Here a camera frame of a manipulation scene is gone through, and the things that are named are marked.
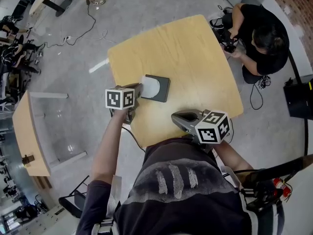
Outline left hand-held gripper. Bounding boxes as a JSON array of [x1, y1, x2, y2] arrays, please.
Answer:
[[105, 82, 143, 125]]

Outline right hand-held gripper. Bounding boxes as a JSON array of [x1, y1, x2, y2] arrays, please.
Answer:
[[171, 109, 232, 154]]

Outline white tissue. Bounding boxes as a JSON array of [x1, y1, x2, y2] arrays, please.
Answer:
[[141, 75, 161, 99]]

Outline person's right forearm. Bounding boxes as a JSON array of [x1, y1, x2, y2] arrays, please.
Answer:
[[212, 141, 254, 173]]

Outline person's left forearm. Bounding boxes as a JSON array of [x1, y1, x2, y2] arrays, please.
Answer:
[[90, 108, 128, 186]]

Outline black tissue box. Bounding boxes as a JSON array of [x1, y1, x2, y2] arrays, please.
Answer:
[[140, 74, 171, 103]]

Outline light wooden square table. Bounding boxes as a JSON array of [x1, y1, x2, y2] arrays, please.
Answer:
[[107, 14, 245, 148]]

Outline small white black floor device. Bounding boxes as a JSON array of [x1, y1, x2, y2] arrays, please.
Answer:
[[258, 75, 271, 90]]

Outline black handheld device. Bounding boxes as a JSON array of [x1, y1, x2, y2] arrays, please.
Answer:
[[212, 28, 238, 53]]

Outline person's dark printed shirt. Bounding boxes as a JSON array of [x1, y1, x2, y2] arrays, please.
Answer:
[[75, 137, 286, 235]]

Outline black equipment case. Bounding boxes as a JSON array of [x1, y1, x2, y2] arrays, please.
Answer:
[[283, 74, 313, 120]]

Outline red fire extinguisher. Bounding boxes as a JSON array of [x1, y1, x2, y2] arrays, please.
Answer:
[[272, 177, 293, 202]]

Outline wooden side table white legs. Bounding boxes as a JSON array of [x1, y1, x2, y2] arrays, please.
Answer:
[[12, 89, 88, 177]]

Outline black folding chair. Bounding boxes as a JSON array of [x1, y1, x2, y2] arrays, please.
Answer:
[[58, 175, 90, 219]]

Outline small brown wooden object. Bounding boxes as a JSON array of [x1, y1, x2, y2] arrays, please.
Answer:
[[21, 154, 35, 165]]

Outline white equipment cabinet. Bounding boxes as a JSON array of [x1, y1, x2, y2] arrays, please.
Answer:
[[31, 203, 81, 235]]

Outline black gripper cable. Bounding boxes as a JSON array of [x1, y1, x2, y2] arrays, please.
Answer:
[[121, 126, 146, 153]]

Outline thin white floor cable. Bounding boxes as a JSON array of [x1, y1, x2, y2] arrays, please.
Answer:
[[70, 29, 118, 45]]

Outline black looped floor cable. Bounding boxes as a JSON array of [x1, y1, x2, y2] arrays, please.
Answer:
[[249, 82, 264, 110]]

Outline long black floor cable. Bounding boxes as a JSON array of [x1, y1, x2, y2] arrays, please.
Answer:
[[44, 0, 97, 48]]

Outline white harness strap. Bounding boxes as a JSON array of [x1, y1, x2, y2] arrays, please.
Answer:
[[106, 175, 122, 220]]

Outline black curved floor rail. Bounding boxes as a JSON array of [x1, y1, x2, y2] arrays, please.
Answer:
[[288, 50, 309, 156]]

